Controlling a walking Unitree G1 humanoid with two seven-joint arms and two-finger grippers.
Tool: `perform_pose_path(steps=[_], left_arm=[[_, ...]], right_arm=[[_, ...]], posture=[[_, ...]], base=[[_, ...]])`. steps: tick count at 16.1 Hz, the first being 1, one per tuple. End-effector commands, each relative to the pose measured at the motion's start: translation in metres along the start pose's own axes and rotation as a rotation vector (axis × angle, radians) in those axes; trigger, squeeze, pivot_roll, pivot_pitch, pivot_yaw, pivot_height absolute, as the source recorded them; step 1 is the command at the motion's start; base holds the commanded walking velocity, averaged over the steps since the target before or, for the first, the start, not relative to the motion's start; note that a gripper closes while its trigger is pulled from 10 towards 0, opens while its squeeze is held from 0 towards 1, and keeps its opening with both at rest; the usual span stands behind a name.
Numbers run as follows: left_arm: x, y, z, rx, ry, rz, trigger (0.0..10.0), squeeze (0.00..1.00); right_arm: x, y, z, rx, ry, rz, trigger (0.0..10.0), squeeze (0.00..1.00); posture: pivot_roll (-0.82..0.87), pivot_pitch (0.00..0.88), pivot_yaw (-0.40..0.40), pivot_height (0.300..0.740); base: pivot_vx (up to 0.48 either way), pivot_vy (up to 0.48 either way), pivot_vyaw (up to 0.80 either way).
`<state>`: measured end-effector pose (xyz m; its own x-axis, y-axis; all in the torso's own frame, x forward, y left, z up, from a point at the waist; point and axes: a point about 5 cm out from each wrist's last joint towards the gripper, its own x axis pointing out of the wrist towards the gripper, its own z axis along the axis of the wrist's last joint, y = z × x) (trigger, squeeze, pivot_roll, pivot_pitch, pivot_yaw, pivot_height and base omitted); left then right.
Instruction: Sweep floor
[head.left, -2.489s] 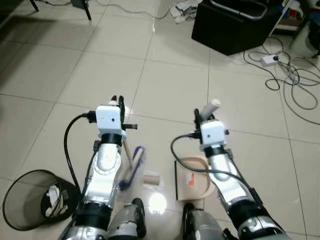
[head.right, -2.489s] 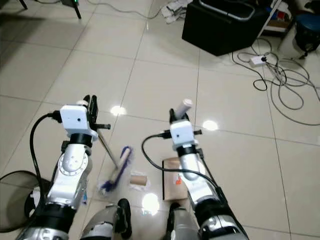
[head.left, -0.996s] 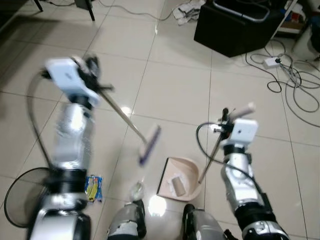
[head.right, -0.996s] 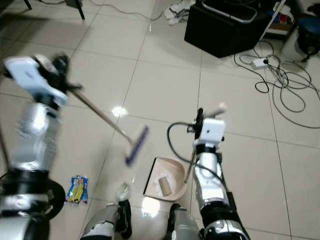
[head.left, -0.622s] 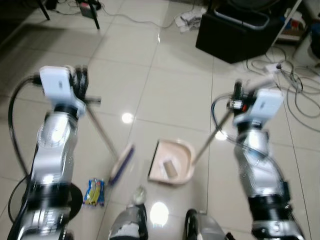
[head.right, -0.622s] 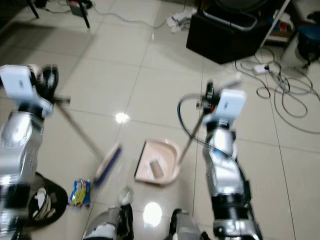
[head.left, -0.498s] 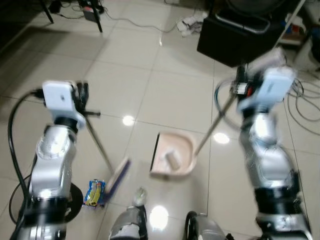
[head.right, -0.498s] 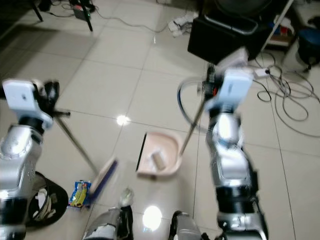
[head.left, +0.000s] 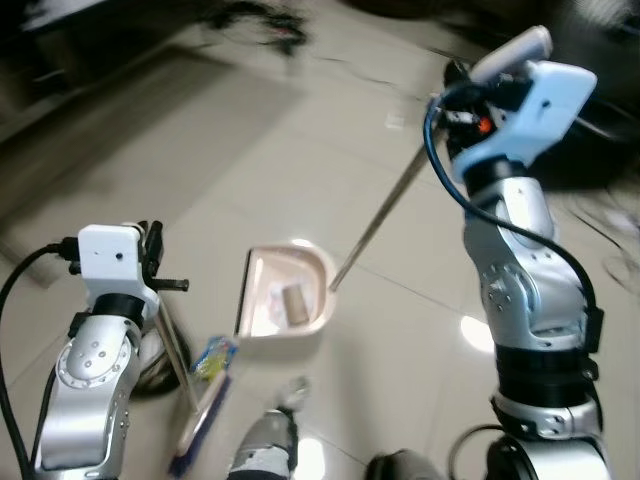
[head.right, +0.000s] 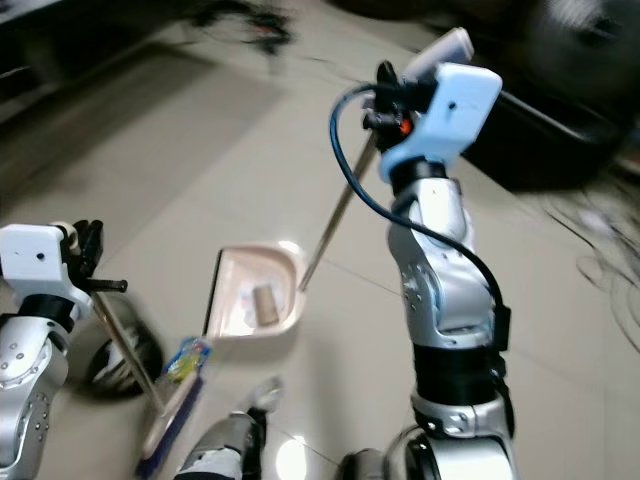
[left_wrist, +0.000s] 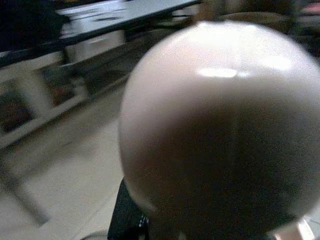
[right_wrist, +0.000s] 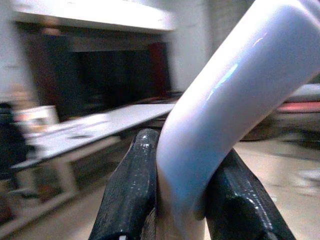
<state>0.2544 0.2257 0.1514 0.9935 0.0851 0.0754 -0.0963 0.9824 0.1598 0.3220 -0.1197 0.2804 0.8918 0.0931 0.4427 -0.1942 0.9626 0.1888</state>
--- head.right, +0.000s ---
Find broom with colourful label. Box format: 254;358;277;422
95;294;217;480

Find pink dustpan with metal handle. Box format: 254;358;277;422
204;135;379;340

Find round black object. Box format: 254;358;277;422
82;318;164;403

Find brown cardboard roll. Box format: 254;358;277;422
252;286;282;327

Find black furniture base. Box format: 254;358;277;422
460;88;636;193

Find grey robot leg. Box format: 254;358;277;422
172;377;287;480

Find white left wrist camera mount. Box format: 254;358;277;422
0;222;93;313

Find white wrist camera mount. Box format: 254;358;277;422
380;27;504;183
0;222;93;313

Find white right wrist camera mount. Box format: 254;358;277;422
380;27;504;183

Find black floor cables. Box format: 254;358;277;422
198;0;326;56

